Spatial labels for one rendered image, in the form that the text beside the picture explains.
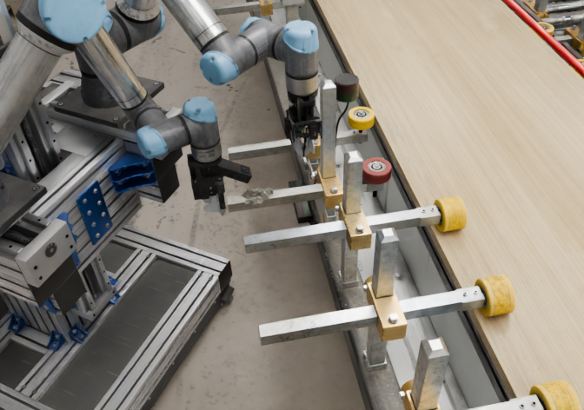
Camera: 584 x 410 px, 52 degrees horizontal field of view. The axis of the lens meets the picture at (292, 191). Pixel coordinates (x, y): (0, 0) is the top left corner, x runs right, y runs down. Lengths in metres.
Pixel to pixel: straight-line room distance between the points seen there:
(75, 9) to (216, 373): 1.51
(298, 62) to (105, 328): 1.30
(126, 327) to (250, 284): 0.58
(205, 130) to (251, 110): 2.07
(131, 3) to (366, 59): 0.84
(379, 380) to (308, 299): 1.06
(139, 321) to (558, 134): 1.50
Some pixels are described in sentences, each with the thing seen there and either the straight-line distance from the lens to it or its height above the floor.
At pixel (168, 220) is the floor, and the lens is 2.86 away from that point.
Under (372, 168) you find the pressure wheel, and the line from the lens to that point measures 1.64.
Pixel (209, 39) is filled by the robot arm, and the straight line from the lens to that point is 1.29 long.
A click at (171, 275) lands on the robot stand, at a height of 0.21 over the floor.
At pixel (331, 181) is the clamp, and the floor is 0.87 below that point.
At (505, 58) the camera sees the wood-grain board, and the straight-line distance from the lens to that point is 2.20.
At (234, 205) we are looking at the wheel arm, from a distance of 1.61.
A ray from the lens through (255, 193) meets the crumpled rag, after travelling 1.61.
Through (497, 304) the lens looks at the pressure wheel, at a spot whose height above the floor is 0.96.
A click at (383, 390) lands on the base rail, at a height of 0.70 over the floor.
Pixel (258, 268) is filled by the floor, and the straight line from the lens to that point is 2.58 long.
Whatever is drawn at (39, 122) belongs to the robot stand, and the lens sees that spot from 1.70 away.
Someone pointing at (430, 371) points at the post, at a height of 1.10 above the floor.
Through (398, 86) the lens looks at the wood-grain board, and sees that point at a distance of 1.98.
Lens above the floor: 1.95
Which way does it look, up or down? 42 degrees down
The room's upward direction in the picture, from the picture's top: 3 degrees counter-clockwise
